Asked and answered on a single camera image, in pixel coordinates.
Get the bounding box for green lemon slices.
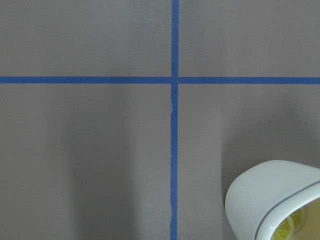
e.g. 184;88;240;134
270;207;306;240

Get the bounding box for cream waste bin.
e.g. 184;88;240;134
224;160;320;240

